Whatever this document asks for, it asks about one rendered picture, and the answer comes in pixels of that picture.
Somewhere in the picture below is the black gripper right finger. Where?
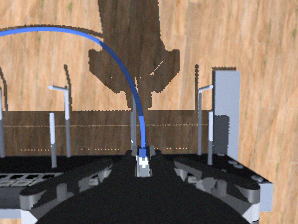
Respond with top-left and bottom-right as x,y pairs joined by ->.
148,145 -> 261,224

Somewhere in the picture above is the blue patch cord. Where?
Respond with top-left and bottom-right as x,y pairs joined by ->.
0,27 -> 146,148

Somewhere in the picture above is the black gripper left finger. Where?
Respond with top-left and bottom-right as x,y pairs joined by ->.
20,146 -> 139,224

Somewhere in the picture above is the white and dark blue cable plug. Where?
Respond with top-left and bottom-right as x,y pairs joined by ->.
139,146 -> 148,177

